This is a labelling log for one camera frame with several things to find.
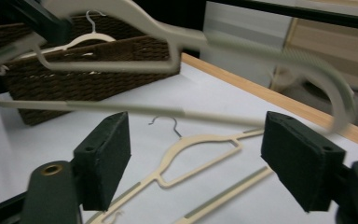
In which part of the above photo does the dark curtain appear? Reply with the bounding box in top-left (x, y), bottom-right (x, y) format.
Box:
top-left (127, 0), bottom-right (207, 59)

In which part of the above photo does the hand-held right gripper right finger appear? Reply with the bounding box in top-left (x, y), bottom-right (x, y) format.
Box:
top-left (260, 110), bottom-right (347, 214)

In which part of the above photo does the brown woven basket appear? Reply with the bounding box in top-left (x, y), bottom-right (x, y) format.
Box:
top-left (0, 13), bottom-right (182, 127)

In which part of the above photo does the light wooden cabinet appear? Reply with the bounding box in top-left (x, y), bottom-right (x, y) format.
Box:
top-left (269, 17), bottom-right (358, 94)

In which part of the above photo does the beige clothes hanger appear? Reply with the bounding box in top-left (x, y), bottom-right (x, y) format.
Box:
top-left (86, 116), bottom-right (275, 224)
top-left (0, 0), bottom-right (357, 135)
top-left (21, 9), bottom-right (117, 61)

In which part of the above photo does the black horizontal bar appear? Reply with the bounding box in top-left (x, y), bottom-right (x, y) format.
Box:
top-left (204, 0), bottom-right (358, 33)

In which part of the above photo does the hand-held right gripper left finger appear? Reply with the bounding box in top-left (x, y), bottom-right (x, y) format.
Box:
top-left (73, 111), bottom-right (131, 212)

